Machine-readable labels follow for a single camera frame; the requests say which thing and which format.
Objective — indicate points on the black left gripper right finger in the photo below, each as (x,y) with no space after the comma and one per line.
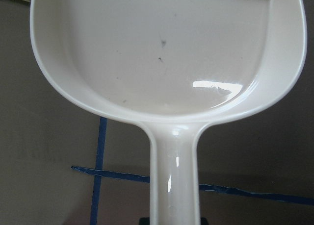
(204,221)

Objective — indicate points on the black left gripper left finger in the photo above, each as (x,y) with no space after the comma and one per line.
(144,221)

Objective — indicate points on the beige plastic dustpan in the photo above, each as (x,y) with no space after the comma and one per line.
(172,68)

